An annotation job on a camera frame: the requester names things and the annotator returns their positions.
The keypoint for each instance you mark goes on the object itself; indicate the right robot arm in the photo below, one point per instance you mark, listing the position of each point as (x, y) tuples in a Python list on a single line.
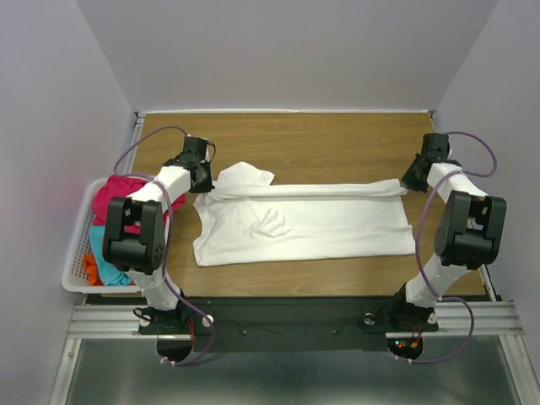
[(468, 236)]

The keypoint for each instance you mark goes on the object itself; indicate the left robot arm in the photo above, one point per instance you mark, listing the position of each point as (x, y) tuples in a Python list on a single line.
[(138, 232)]

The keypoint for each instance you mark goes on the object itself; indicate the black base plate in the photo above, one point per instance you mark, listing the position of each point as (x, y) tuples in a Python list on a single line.
[(292, 324)]

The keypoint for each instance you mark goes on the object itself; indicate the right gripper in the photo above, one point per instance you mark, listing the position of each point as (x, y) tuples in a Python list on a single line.
[(409, 180)]

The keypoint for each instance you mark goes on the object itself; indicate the white plastic laundry basket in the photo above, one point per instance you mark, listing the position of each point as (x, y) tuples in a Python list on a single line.
[(74, 278)]

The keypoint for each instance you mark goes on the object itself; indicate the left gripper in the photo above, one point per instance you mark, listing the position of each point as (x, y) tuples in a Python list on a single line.
[(207, 186)]

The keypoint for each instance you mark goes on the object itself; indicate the orange t shirt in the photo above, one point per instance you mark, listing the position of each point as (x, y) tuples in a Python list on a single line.
[(92, 271)]

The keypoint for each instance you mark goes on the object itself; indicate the cyan t shirt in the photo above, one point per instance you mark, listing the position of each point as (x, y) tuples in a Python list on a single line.
[(109, 274)]

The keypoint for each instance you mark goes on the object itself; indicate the white t shirt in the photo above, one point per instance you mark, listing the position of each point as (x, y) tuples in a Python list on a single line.
[(247, 218)]

